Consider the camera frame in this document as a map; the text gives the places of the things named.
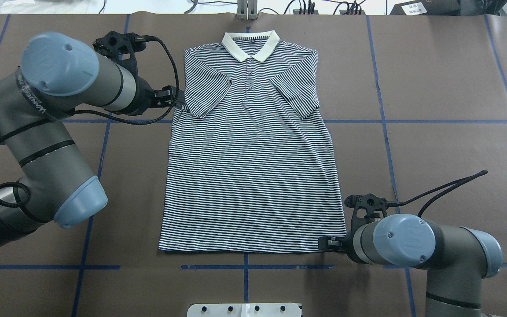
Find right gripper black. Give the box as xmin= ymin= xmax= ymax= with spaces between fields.
xmin=318 ymin=236 xmax=356 ymax=257

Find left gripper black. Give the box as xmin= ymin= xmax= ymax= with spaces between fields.
xmin=137 ymin=84 xmax=186 ymax=116

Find navy white striped polo shirt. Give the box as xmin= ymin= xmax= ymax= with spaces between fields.
xmin=158 ymin=30 xmax=347 ymax=254

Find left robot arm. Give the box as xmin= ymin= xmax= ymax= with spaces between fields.
xmin=0 ymin=31 xmax=184 ymax=247

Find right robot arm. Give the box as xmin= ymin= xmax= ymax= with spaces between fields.
xmin=318 ymin=214 xmax=503 ymax=317

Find black device with label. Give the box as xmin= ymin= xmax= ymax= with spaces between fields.
xmin=389 ymin=0 xmax=507 ymax=16

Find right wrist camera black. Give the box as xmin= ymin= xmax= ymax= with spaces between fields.
xmin=344 ymin=193 xmax=388 ymax=231

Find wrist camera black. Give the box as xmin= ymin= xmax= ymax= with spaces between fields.
xmin=344 ymin=193 xmax=388 ymax=231
xmin=92 ymin=31 xmax=147 ymax=73

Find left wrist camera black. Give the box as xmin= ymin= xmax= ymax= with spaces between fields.
xmin=92 ymin=31 xmax=147 ymax=73

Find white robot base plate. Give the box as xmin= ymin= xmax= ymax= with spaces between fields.
xmin=187 ymin=302 xmax=303 ymax=317

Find aluminium frame post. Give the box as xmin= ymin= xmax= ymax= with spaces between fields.
xmin=236 ymin=0 xmax=259 ymax=21

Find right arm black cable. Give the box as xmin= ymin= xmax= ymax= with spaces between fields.
xmin=386 ymin=170 xmax=489 ymax=219

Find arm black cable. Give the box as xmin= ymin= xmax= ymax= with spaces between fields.
xmin=0 ymin=36 xmax=180 ymax=208
xmin=386 ymin=170 xmax=489 ymax=219

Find black cables at table edge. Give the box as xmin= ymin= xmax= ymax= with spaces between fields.
xmin=183 ymin=0 xmax=368 ymax=15

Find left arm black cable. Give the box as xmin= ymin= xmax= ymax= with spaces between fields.
xmin=0 ymin=36 xmax=180 ymax=208

